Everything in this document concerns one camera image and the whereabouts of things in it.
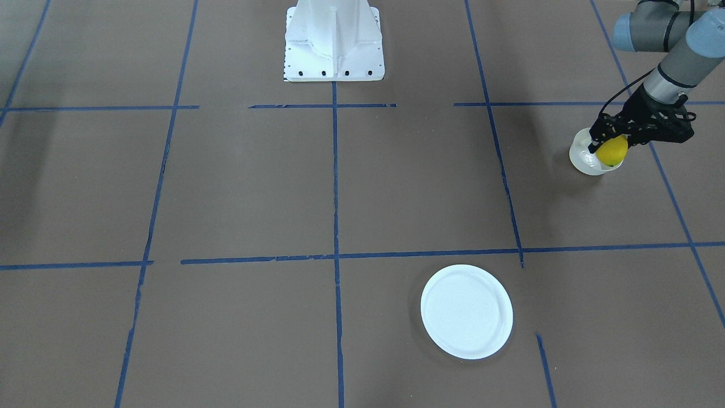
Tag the white bowl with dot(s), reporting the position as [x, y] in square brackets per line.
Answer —
[583, 160]

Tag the yellow lemon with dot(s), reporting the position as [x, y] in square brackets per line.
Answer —
[612, 152]

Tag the white round plate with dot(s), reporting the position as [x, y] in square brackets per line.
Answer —
[466, 312]

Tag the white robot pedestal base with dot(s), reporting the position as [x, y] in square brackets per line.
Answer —
[333, 41]

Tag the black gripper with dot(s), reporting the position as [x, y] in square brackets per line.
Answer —
[636, 110]

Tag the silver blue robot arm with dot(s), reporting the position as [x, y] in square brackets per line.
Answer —
[693, 46]

